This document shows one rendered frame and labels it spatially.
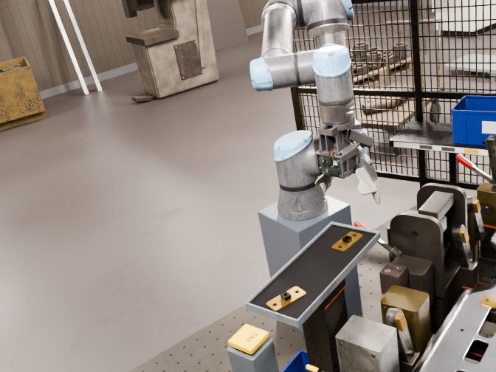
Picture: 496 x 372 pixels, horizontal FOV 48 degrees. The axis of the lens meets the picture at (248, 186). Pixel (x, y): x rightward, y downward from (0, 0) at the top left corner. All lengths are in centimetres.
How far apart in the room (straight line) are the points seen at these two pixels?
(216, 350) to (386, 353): 79
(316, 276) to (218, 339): 69
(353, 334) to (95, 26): 890
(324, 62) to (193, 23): 663
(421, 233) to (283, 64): 53
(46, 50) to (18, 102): 165
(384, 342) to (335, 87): 52
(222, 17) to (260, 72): 910
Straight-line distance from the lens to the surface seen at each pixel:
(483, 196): 182
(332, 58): 115
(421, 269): 140
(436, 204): 146
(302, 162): 155
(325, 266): 130
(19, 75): 808
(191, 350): 188
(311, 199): 160
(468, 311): 141
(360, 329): 119
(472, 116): 215
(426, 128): 236
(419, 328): 132
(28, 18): 948
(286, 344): 181
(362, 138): 128
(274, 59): 128
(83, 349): 326
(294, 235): 158
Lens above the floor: 188
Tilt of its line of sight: 25 degrees down
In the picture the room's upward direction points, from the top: 11 degrees counter-clockwise
